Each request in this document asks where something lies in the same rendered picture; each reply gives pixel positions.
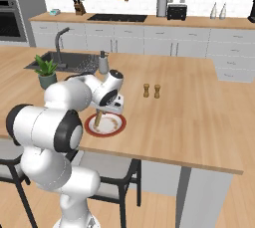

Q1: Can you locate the black frame grey chair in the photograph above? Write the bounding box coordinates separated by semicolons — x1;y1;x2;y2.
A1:
68;150;142;228
0;136;40;228

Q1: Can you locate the built-in black oven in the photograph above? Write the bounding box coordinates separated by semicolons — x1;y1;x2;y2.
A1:
0;0;30;44

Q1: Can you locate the wooden knife block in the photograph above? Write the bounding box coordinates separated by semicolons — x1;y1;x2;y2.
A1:
72;0;87;16

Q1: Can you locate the black coffee machine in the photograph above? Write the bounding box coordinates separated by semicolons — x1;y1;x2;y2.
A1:
247;0;255;24

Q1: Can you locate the dark grey sink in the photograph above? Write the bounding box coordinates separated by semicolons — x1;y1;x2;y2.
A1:
23;50;102;74

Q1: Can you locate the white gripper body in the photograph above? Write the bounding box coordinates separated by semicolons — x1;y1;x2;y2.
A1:
92;103;126;115

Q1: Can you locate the grey tap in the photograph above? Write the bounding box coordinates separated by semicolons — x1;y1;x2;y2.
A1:
54;27;72;67

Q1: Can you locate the grey island counter base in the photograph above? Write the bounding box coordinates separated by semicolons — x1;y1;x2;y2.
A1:
128;158;234;228

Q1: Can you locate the green plant in grey pot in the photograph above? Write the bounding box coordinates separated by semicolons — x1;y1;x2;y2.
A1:
33;54;59;91

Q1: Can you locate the wooden pepper shaker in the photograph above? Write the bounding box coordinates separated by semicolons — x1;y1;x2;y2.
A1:
153;84;161;100
142;83;150;99

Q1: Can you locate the red rimmed white plate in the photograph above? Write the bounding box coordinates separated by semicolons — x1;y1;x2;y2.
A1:
84;112;128;138

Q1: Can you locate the grey soap dispenser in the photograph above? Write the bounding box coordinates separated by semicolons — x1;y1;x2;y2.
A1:
98;50;110;75

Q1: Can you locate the black toaster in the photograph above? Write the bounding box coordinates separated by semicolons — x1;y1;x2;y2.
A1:
166;3;188;21

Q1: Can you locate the black hob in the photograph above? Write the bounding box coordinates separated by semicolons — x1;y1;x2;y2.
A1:
87;13;148;24

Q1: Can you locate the grey base cupboards run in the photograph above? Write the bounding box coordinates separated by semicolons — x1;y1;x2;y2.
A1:
29;20;255;84

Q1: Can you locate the silver canister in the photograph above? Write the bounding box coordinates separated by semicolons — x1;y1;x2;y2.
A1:
155;0;169;18

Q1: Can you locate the white pointed bottle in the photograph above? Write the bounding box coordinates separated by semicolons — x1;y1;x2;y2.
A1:
209;1;218;20
218;2;228;20

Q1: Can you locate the small teal box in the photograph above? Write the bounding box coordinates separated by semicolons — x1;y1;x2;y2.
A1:
49;8;62;17

